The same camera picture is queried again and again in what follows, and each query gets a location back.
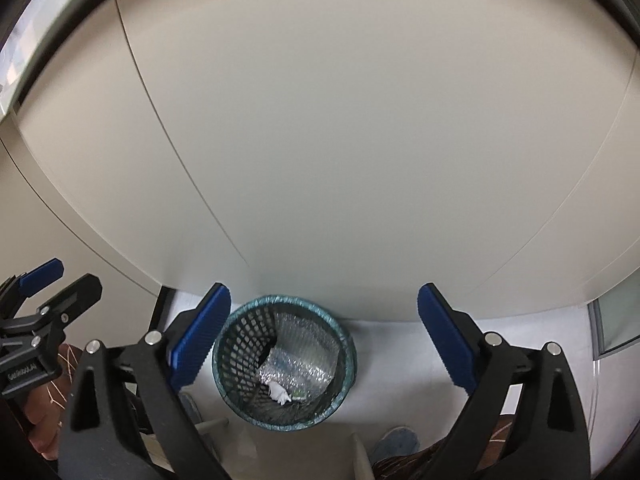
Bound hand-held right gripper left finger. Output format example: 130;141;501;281
59;282;236;480

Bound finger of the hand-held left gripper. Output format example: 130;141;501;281
0;259;65;321
0;274;103;348

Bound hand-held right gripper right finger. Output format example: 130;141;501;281
415;282;592;480

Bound black mesh wastebasket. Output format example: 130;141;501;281
211;296;358;432

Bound white paper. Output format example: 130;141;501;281
267;380;293;407

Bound clear bubble wrap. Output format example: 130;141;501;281
257;310;342;402

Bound person's left hand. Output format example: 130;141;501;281
22;385;65;461

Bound person's right shoe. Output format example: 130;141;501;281
372;426;421;462

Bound brown patterned trousers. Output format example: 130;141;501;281
47;342;521;480

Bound white furniture leg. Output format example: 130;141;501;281
349;432;375;480

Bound window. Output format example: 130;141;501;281
587;277;640;361

